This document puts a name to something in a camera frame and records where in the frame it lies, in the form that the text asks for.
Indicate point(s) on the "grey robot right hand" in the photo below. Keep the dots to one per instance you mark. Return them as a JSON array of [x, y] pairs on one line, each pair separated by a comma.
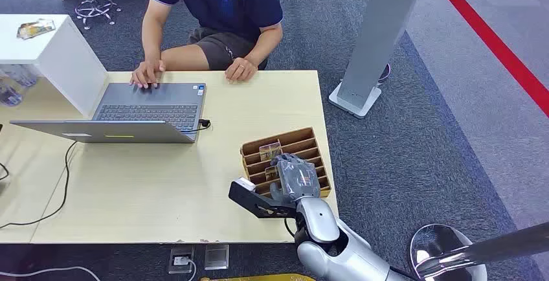
[[296, 178]]

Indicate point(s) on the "person's right hand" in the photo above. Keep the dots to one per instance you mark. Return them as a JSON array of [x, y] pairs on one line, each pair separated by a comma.
[[146, 73]]

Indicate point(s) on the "person's left hand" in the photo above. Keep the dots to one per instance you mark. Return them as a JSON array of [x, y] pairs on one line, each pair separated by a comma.
[[239, 70]]

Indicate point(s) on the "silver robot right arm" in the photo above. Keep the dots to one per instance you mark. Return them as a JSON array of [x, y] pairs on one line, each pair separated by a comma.
[[319, 221]]

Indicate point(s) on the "small printed card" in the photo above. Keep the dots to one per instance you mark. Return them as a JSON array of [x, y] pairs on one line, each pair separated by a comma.
[[270, 173]]

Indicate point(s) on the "wooden slotted card holder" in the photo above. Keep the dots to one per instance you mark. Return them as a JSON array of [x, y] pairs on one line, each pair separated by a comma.
[[296, 141]]

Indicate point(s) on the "large printed card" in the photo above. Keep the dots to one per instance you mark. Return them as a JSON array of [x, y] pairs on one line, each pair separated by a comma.
[[270, 151]]

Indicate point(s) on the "person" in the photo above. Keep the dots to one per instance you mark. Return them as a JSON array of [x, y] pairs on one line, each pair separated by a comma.
[[223, 0]]

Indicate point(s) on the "printed card on shelf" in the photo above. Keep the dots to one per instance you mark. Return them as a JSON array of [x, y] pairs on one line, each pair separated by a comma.
[[36, 28]]

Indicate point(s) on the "grey laptop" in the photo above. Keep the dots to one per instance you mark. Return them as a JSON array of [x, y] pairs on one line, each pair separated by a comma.
[[146, 107]]

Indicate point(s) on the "chrome stool base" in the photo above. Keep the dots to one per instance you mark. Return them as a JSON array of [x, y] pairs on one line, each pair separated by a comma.
[[95, 8]]

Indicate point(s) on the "white desk shelf box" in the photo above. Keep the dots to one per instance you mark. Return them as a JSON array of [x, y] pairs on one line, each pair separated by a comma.
[[64, 56]]

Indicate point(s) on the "yellow object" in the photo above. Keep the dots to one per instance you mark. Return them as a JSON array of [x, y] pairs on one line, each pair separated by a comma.
[[257, 278]]

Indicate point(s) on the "closed metal floor socket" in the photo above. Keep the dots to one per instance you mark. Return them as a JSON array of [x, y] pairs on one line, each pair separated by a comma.
[[216, 256]]

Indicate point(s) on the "clear plastic bottle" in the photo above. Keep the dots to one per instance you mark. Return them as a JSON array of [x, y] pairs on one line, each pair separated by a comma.
[[21, 75], [8, 94]]

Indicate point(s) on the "dark round base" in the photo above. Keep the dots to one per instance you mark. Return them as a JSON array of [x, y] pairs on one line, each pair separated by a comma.
[[385, 73]]

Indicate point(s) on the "floor socket with plug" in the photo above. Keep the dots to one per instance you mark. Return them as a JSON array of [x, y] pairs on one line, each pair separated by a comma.
[[180, 261]]

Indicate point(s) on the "grey standing pillar kiosk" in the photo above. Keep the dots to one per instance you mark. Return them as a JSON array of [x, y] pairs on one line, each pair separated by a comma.
[[377, 34]]

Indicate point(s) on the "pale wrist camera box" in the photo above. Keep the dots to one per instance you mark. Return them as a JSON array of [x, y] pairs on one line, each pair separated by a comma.
[[245, 184]]

